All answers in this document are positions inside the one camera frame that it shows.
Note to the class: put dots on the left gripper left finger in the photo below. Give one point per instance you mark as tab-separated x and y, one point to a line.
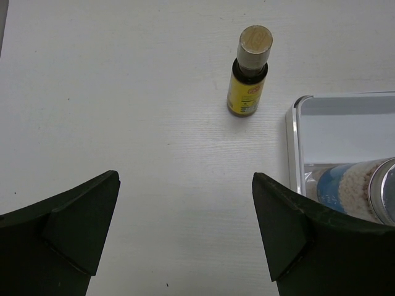
54	246

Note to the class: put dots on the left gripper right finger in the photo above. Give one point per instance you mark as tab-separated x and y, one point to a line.
314	250

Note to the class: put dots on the blue-label silver-cap jar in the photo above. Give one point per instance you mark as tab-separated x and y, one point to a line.
363	190

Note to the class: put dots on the white tiered organizer tray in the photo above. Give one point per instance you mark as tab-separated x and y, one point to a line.
335	129

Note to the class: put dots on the left yellow sauce bottle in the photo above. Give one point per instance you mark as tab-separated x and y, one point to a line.
249	70

